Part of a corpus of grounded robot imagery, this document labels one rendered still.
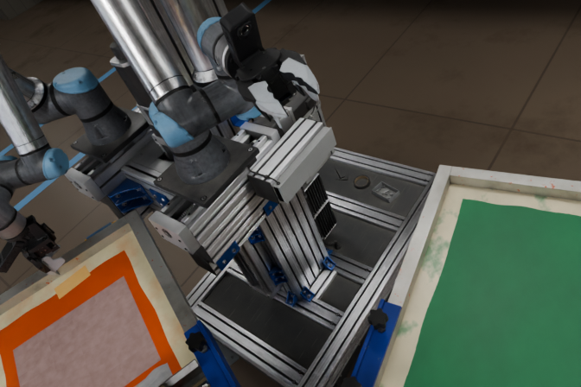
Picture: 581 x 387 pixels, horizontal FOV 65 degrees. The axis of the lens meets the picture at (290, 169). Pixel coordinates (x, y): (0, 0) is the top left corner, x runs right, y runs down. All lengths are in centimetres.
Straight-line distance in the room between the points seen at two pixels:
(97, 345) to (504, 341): 100
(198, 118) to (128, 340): 69
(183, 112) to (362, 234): 158
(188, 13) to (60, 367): 95
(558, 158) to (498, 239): 162
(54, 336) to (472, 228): 117
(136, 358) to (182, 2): 87
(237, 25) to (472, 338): 85
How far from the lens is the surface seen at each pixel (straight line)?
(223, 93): 88
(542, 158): 288
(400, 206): 238
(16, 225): 140
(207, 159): 120
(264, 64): 68
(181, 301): 127
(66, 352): 143
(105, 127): 160
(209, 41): 84
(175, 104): 87
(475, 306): 120
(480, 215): 135
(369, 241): 227
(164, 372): 125
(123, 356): 133
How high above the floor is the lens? 200
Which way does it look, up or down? 40 degrees down
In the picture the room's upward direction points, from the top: 23 degrees counter-clockwise
